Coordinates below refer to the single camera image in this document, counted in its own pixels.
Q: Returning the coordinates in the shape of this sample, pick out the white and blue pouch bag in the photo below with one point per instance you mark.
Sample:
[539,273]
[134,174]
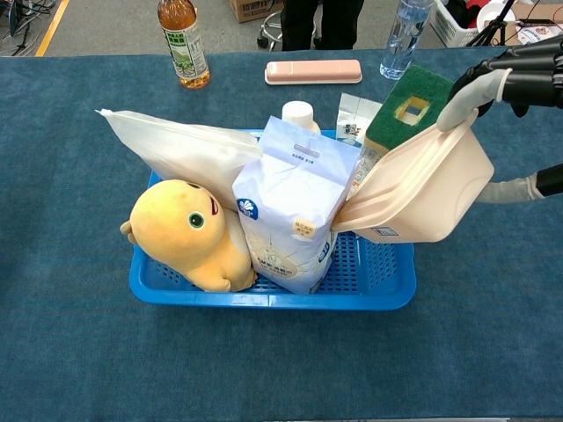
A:
[290,198]

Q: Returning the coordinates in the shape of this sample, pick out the pink long plastic case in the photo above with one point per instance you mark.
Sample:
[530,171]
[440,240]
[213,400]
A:
[312,72]

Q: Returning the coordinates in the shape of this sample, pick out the white milk bottle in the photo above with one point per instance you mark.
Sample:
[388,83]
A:
[297,115]

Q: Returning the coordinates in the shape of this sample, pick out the chrome stool base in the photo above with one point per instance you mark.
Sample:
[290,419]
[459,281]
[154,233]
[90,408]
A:
[270,31]

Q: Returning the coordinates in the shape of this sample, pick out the blue perforated plastic basket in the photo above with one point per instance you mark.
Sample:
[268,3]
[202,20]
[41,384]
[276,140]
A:
[272,301]

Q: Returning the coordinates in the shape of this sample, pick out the yellow plush toy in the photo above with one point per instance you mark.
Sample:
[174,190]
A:
[184,237]

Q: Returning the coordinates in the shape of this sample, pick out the green yellow sponge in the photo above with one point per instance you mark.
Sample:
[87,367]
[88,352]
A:
[424,85]

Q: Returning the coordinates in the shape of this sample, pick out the silver green snack packet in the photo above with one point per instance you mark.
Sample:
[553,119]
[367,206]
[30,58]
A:
[354,116]

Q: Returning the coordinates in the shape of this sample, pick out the printed cardboard box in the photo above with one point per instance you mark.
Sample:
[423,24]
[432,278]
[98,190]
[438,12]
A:
[250,9]

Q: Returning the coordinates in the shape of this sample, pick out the clear water bottle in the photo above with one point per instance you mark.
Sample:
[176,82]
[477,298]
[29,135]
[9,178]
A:
[402,39]

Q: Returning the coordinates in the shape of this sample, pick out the beige lunch box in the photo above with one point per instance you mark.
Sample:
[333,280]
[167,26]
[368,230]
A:
[431,189]

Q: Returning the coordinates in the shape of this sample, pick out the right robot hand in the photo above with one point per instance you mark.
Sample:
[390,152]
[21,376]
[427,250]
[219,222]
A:
[528,83]

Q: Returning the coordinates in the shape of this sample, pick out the white plastic laundry basket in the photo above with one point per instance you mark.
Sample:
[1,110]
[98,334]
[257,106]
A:
[446,26]

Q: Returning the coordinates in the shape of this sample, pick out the amber tea bottle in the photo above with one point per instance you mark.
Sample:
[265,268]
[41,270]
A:
[184,53]

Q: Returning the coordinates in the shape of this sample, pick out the black tripod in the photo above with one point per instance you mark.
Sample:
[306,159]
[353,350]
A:
[490,28]

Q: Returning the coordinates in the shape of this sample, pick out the white translucent zip bag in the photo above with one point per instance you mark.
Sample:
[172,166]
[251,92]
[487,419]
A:
[184,149]

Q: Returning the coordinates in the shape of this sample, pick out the person in black trousers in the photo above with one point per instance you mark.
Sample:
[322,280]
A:
[325,22]

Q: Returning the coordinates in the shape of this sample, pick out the teal table cloth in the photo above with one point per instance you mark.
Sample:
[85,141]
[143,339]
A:
[66,198]

